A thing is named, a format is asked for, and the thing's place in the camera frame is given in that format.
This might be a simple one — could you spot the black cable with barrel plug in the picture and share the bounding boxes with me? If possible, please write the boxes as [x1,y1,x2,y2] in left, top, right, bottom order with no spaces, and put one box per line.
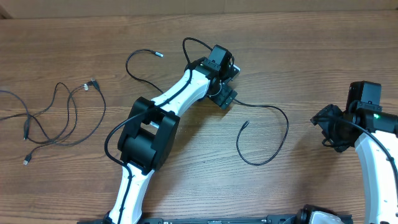
[125,49,290,167]

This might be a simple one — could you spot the short black usb cable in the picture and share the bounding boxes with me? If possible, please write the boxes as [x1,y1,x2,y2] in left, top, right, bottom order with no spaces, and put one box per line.
[0,82,91,145]

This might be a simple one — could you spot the long black usb cable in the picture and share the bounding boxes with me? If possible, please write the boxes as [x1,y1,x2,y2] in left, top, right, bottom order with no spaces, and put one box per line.
[22,78,107,166]

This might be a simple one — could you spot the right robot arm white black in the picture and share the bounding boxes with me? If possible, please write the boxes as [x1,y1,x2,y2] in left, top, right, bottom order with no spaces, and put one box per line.
[310,81,397,224]

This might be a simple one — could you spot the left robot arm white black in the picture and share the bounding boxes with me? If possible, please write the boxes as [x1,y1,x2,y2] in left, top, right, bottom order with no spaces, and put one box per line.
[103,45,240,223]

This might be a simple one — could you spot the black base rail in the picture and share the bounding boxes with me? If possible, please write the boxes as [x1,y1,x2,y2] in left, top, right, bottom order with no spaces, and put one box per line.
[77,213,354,224]

